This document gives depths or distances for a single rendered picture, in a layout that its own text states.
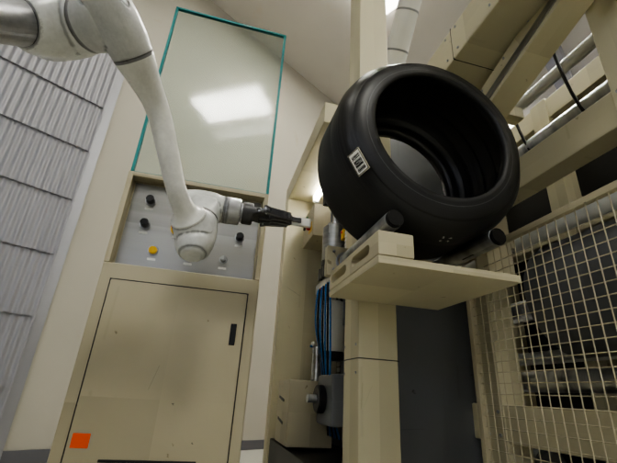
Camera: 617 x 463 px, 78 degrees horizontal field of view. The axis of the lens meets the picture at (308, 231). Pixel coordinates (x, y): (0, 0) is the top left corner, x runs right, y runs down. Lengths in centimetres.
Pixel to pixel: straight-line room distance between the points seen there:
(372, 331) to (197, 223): 61
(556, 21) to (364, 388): 122
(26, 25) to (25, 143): 252
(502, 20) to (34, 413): 336
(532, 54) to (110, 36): 122
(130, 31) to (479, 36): 107
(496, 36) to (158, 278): 141
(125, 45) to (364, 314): 96
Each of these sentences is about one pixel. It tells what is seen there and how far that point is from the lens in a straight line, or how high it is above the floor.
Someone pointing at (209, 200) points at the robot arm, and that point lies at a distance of 124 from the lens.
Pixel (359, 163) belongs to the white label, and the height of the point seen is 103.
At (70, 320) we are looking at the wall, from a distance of 339.
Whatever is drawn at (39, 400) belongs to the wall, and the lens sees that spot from 336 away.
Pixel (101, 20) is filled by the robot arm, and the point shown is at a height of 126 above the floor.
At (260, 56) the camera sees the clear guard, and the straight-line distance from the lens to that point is 209.
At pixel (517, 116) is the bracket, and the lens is 165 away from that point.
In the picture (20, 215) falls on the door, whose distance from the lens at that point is 340.
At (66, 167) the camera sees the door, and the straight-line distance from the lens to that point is 359.
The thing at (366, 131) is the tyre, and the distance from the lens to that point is 99.
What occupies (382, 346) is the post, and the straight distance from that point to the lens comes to 122.
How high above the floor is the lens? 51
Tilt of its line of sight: 23 degrees up
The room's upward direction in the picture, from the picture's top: 4 degrees clockwise
